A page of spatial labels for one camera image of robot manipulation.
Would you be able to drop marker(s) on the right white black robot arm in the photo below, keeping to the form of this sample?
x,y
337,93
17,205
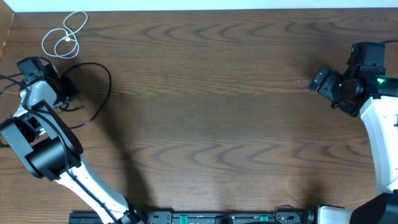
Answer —
x,y
366,91

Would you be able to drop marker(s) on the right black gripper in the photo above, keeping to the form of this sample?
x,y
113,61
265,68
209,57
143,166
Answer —
x,y
326,88

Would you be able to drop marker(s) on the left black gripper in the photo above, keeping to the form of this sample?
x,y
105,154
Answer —
x,y
72,86

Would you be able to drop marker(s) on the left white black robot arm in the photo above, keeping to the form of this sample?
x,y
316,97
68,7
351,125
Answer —
x,y
49,149

